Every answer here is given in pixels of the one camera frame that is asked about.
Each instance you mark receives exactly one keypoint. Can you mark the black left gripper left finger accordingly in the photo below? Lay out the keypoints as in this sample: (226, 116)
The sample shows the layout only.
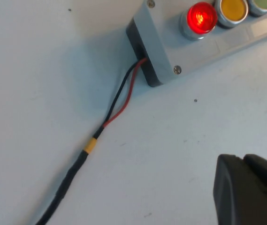
(241, 199)

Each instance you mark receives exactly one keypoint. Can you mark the red illuminated push button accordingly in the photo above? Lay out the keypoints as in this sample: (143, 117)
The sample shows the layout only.
(201, 17)

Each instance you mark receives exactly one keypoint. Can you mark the grey push-button control box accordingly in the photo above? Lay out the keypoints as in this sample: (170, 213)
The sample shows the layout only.
(194, 55)

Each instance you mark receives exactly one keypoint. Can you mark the yellow push button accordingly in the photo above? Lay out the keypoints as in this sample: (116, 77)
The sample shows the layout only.
(233, 10)

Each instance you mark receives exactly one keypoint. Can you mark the green push button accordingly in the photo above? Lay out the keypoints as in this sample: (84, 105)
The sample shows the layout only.
(263, 4)

